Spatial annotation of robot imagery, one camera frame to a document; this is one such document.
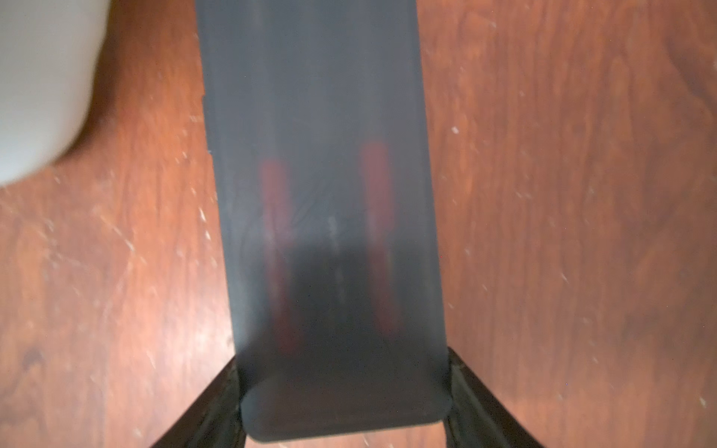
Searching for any white storage bin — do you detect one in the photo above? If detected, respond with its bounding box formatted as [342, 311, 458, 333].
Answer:
[1, 1, 110, 185]

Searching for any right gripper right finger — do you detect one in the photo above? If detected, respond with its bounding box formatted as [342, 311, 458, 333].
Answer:
[443, 348, 543, 448]

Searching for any black pencil case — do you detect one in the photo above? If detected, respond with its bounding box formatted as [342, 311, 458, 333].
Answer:
[196, 1, 452, 442]

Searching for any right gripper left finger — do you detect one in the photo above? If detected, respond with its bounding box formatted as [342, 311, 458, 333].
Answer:
[153, 358, 246, 448]

